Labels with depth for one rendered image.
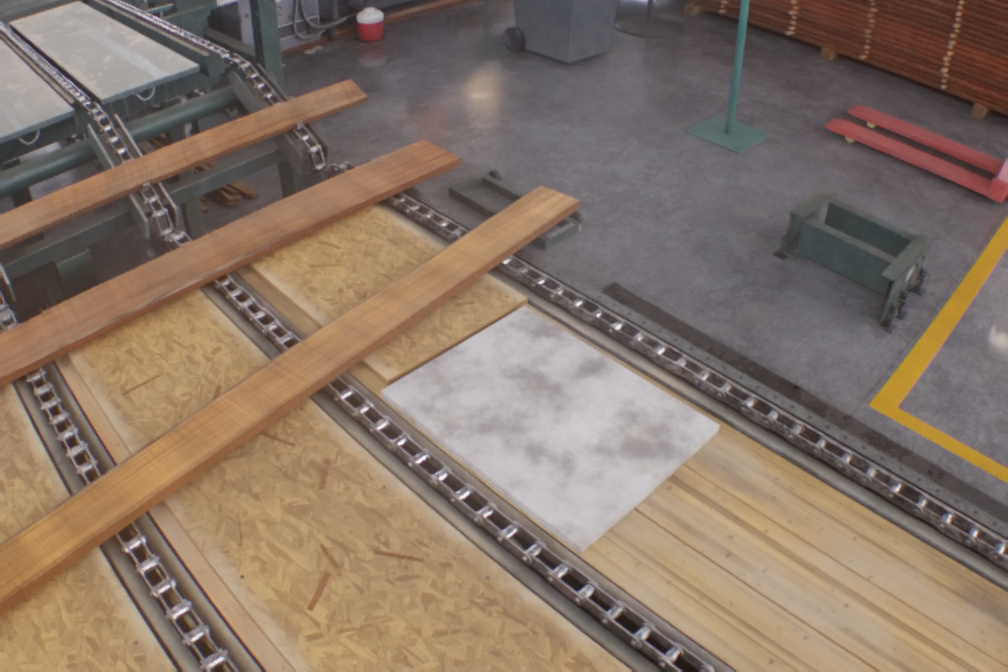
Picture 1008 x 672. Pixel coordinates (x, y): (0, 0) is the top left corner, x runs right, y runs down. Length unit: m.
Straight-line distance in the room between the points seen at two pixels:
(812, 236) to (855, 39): 3.25
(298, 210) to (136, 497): 1.13
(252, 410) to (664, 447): 0.89
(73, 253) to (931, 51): 5.90
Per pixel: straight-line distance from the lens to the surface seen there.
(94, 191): 2.78
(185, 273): 2.31
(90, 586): 1.68
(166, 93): 3.75
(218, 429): 1.80
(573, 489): 1.65
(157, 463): 1.77
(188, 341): 2.13
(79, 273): 2.85
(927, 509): 1.79
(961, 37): 6.59
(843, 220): 4.07
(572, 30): 5.87
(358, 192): 2.54
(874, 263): 3.75
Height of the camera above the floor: 2.10
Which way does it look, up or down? 35 degrees down
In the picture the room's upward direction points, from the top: 1 degrees clockwise
